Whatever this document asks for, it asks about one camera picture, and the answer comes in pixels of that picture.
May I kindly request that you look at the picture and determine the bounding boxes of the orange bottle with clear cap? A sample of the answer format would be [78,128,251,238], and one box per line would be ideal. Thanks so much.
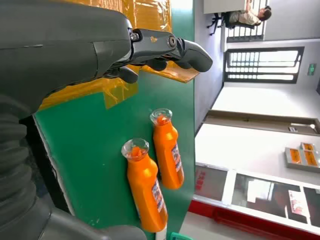
[149,108,185,191]
[121,138,168,234]

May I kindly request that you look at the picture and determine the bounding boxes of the teal bottle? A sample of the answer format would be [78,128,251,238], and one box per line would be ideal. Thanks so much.
[168,231,195,240]

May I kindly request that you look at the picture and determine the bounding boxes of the seated person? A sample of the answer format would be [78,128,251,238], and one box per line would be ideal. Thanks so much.
[229,0,272,27]

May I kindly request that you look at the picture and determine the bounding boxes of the black office chair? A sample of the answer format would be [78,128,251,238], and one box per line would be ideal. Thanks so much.
[207,11,256,37]

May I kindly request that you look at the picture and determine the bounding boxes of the white railing window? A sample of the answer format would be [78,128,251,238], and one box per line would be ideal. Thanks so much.
[226,0,271,43]

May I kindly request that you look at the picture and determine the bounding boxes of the grey wall panel orange signs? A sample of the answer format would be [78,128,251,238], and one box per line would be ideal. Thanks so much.
[284,142,320,174]

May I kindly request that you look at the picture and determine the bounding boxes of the red white glass cabinet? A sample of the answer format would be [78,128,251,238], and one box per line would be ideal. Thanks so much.
[188,161,320,240]

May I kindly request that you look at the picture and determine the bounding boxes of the brown framed door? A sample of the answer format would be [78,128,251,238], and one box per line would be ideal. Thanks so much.
[203,109,320,137]

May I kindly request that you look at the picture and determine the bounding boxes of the dark framed barred window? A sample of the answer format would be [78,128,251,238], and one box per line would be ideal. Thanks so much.
[223,46,305,84]

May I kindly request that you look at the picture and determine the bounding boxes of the white shampoo bottle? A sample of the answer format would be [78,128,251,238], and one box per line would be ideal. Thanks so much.
[155,224,168,240]

